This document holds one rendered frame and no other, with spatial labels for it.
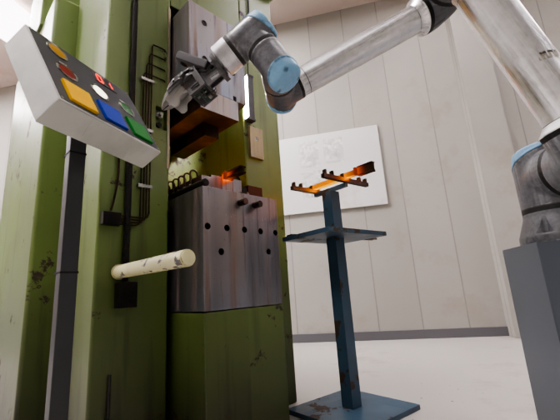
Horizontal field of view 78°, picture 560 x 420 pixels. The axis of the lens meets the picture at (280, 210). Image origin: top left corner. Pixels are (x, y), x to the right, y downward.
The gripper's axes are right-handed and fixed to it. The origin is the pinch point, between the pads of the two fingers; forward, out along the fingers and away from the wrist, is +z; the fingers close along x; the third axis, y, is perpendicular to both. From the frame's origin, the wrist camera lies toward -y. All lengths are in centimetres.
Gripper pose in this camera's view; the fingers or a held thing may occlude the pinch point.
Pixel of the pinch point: (164, 104)
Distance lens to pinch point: 109.6
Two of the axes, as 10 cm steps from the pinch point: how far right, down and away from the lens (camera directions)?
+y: 5.3, 7.7, -3.5
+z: -7.8, 6.0, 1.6
